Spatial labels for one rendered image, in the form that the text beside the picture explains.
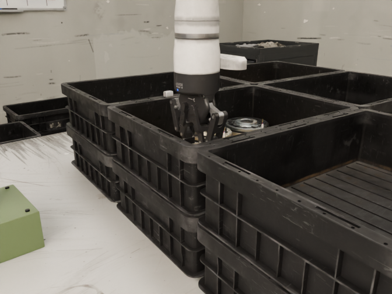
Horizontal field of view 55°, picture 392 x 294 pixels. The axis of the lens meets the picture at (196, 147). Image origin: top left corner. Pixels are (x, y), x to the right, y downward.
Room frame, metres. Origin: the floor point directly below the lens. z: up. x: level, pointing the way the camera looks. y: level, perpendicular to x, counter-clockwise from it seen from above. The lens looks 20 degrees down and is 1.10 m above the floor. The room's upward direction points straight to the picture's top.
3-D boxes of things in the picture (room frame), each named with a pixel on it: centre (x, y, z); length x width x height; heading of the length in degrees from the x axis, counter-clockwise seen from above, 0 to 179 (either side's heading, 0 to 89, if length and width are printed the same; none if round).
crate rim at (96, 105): (0.95, 0.10, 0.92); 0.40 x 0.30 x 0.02; 125
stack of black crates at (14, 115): (2.11, 0.87, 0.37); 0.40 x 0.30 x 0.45; 129
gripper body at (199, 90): (0.61, 0.00, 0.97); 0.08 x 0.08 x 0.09
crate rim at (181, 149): (0.70, -0.07, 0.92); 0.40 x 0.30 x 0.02; 125
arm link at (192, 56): (0.62, -0.02, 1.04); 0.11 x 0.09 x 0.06; 126
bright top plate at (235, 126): (0.83, -0.12, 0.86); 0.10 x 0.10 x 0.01
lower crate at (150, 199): (0.70, -0.07, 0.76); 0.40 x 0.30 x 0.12; 125
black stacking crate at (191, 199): (0.70, -0.07, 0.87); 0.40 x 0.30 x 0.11; 125
